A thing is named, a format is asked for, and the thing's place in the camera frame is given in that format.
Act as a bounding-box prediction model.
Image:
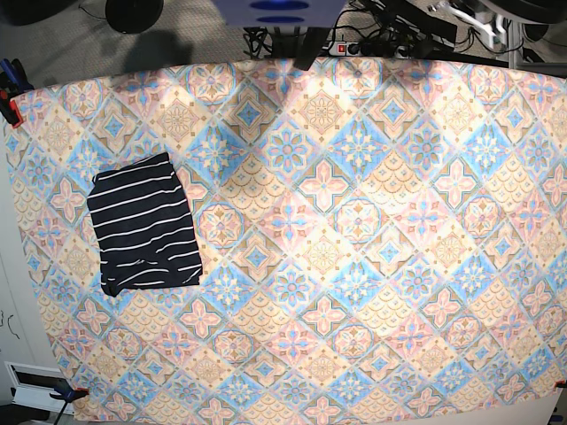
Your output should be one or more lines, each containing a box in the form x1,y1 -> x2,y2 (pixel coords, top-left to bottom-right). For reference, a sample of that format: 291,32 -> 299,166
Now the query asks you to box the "navy white striped T-shirt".
87,152 -> 203,297

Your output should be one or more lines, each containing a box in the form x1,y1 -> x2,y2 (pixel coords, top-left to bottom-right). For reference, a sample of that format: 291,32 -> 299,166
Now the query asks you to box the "white power strip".
327,39 -> 410,59

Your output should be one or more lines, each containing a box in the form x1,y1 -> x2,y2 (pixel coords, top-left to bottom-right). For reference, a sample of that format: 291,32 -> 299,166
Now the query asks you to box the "patterned floral tablecloth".
1,58 -> 566,424

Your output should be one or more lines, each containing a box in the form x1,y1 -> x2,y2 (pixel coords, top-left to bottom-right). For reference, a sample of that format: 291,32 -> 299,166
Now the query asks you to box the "black round stool base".
105,0 -> 164,35

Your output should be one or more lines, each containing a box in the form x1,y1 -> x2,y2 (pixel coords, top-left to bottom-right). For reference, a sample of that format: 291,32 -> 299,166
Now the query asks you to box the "blue orange clamp upper left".
1,58 -> 35,128

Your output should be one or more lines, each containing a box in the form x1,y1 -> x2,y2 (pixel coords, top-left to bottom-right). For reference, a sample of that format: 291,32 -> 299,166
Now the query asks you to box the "blue orange clamp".
50,385 -> 89,413
1,58 -> 35,128

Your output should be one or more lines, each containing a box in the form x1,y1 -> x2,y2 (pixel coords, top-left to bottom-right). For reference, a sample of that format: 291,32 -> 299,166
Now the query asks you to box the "blue orange clamp lower left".
50,385 -> 89,413

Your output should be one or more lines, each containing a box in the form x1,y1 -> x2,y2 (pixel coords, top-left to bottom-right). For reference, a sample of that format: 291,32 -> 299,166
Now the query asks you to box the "black mounting post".
293,27 -> 330,71

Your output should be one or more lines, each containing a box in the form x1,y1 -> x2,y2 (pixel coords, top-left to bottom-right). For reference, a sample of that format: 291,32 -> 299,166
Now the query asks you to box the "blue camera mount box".
213,0 -> 346,27

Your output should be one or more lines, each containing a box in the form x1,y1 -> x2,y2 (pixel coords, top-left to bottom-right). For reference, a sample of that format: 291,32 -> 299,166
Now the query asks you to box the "white wall vent box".
4,361 -> 66,413

